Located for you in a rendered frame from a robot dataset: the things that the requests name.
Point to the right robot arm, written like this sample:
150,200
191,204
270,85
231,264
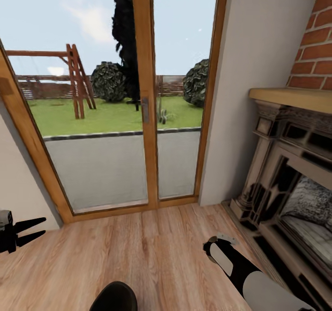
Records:
259,291

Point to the cauldron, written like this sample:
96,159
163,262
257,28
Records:
116,296

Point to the door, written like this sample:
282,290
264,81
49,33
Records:
112,98

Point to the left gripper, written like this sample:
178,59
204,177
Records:
9,240

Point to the pillar candle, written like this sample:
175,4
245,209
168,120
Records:
212,239

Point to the wood fireplace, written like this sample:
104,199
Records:
284,212

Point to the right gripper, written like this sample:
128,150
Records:
206,247

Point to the countertop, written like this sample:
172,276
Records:
309,99

